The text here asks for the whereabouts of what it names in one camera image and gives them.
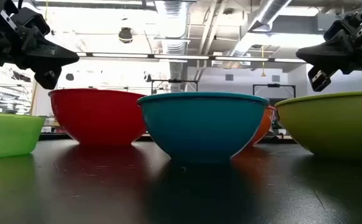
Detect yellow-green plastic bowl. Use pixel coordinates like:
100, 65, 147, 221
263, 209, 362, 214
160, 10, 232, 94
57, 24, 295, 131
275, 90, 362, 161

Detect red plastic bowl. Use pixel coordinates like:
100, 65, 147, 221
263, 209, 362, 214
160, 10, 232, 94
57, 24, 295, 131
48, 88, 148, 146

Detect orange plastic bowl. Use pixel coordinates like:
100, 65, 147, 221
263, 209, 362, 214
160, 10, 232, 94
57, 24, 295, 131
249, 105, 277, 147

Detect teal plastic bowl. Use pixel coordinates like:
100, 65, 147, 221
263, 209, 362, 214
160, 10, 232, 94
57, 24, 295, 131
136, 91, 270, 164

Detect tan wooden pole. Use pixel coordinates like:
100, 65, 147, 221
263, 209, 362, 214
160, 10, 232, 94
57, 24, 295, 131
29, 80, 39, 116

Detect background storage shelves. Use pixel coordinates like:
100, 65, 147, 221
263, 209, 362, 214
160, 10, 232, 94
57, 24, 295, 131
0, 70, 34, 115

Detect light green plastic bowl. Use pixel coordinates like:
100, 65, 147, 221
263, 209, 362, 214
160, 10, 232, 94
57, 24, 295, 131
0, 112, 47, 159

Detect long ceiling light bar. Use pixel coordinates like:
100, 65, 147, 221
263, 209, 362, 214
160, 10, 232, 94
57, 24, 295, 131
76, 52, 308, 64

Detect smooth silver ceiling duct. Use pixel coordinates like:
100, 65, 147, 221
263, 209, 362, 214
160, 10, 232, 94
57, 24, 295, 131
227, 0, 293, 68

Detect yellow hanging cord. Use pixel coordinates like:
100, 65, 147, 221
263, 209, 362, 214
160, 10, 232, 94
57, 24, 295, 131
260, 45, 267, 78

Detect black ceiling dome camera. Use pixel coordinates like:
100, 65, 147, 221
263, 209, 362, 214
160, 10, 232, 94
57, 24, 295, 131
118, 27, 134, 44

